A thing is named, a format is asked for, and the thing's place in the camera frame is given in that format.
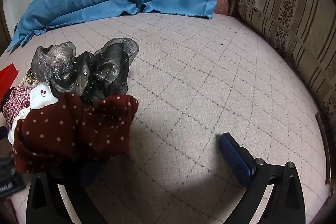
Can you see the black dotted mesh scrunchie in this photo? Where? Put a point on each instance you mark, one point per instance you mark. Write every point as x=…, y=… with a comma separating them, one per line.
x=81, y=74

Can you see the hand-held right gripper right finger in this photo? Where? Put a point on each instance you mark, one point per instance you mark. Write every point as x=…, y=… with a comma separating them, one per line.
x=236, y=158

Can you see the striped floral cushion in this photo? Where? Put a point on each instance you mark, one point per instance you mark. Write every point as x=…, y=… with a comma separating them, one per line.
x=288, y=11

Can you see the red plaid scrunchie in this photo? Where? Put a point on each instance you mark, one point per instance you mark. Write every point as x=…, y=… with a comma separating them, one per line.
x=17, y=102

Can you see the red box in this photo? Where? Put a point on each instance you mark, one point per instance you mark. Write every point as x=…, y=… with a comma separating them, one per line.
x=6, y=77

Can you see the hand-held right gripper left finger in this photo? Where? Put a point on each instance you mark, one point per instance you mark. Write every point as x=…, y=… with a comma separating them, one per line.
x=68, y=187

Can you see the dark red polka dot scrunchie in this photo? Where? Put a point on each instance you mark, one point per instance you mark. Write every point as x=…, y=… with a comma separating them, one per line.
x=65, y=129

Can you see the dark grey organza scrunchie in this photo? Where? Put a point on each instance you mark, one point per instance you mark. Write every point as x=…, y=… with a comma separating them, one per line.
x=113, y=64

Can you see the orange pillow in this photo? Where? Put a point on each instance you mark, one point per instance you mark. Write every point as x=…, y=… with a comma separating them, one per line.
x=221, y=1

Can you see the grey glitter organza scrunchie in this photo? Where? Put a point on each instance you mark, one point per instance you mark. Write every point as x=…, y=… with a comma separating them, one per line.
x=56, y=58

